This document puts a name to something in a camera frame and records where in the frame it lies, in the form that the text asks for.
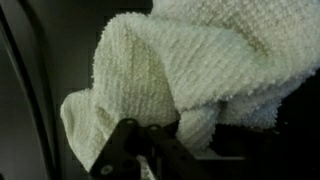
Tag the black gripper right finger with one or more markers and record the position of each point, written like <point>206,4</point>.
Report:
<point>173,156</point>

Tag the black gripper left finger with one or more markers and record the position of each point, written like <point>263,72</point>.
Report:
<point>120,150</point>

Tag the white terry cloth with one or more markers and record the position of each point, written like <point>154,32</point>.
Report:
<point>186,66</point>

